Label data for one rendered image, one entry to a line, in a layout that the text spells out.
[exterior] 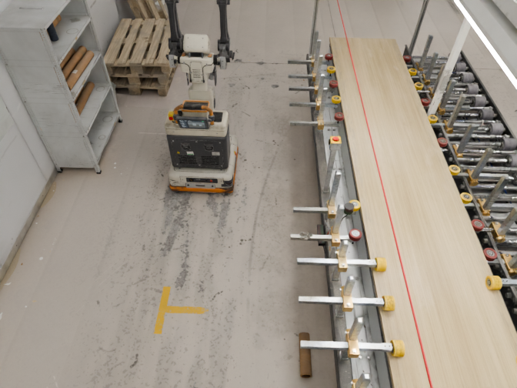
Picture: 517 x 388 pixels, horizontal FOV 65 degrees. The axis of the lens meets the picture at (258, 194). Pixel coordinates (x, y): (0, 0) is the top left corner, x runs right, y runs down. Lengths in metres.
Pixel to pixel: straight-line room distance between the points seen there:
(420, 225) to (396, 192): 0.31
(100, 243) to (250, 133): 2.05
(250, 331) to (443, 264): 1.48
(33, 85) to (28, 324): 1.96
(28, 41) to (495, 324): 3.74
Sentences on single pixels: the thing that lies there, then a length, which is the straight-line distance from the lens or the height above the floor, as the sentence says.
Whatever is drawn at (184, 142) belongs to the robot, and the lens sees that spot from 3.69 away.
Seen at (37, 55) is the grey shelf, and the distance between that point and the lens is 3.83.
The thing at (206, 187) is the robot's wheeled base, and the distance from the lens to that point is 3.94.
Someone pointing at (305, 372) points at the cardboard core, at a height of 0.08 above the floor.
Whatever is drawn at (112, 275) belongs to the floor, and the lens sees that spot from 3.67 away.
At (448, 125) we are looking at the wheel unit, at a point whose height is 0.87.
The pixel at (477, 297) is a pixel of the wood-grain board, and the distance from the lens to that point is 2.68.
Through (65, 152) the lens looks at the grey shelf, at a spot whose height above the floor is 0.29.
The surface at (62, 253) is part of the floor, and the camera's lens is 3.96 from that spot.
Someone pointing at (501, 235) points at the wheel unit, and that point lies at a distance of 3.09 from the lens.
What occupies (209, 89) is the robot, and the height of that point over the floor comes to 0.90.
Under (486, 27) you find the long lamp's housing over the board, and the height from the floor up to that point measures 2.35.
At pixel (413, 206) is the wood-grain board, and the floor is 0.90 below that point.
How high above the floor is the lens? 2.99
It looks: 48 degrees down
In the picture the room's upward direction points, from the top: 1 degrees clockwise
